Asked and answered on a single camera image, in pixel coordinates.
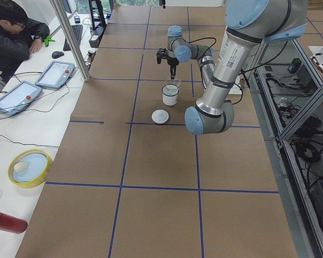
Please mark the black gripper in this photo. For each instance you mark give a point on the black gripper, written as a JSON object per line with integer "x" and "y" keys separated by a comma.
{"x": 173, "y": 62}

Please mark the clear plastic funnel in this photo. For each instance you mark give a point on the clear plastic funnel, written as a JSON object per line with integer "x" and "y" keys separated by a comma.
{"x": 171, "y": 87}

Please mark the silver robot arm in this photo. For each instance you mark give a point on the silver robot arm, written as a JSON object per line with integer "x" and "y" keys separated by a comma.
{"x": 179, "y": 50}
{"x": 249, "y": 23}

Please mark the white enamel mug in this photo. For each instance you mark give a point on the white enamel mug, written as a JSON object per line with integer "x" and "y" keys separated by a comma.
{"x": 169, "y": 101}

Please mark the white ceramic lid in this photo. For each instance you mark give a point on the white ceramic lid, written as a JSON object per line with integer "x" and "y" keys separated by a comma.
{"x": 160, "y": 116}

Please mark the black device box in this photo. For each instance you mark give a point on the black device box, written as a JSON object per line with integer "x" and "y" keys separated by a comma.
{"x": 96, "y": 37}

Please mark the black computer mouse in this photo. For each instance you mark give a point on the black computer mouse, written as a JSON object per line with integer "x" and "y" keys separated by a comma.
{"x": 57, "y": 54}

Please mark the far teach pendant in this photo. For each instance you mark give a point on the far teach pendant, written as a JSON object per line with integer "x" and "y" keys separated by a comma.
{"x": 56, "y": 75}

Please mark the teach pendant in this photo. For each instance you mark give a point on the teach pendant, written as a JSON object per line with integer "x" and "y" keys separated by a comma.
{"x": 56, "y": 75}
{"x": 19, "y": 98}

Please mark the aluminium side rack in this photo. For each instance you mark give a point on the aluminium side rack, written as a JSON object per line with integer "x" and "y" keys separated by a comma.
{"x": 287, "y": 89}

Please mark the green plastic toy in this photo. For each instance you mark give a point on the green plastic toy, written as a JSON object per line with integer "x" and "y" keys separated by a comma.
{"x": 48, "y": 40}

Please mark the near teach pendant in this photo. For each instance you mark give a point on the near teach pendant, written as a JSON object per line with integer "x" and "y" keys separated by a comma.
{"x": 19, "y": 98}

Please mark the seated person in black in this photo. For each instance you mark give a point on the seated person in black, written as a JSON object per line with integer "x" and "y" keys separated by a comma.
{"x": 20, "y": 37}

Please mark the yellow rimmed bowl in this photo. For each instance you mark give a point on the yellow rimmed bowl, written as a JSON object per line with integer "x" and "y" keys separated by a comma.
{"x": 30, "y": 168}

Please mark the red cylindrical bottle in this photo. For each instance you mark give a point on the red cylindrical bottle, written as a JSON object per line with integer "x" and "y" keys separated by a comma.
{"x": 12, "y": 224}

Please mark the aluminium frame post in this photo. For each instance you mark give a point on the aluminium frame post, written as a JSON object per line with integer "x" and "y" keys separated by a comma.
{"x": 71, "y": 39}

